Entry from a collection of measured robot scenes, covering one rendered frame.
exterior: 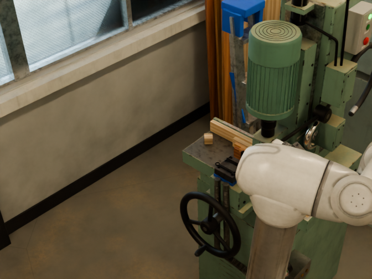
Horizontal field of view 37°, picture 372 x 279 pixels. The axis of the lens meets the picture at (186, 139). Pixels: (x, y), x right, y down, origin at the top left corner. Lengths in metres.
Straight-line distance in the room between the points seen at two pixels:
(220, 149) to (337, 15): 0.70
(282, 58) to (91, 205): 1.85
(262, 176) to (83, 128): 2.14
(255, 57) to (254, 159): 0.70
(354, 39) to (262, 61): 0.38
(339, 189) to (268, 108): 0.83
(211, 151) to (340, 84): 0.58
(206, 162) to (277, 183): 1.01
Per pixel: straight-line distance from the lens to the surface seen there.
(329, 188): 1.21
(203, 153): 2.25
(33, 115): 3.02
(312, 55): 2.04
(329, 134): 2.17
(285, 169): 1.22
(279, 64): 1.87
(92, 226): 3.26
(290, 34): 1.89
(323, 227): 2.48
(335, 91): 2.09
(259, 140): 2.11
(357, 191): 1.18
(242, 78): 2.97
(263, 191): 1.24
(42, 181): 3.28
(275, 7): 3.58
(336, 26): 2.03
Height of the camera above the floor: 2.34
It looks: 38 degrees down
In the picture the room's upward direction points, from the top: 2 degrees counter-clockwise
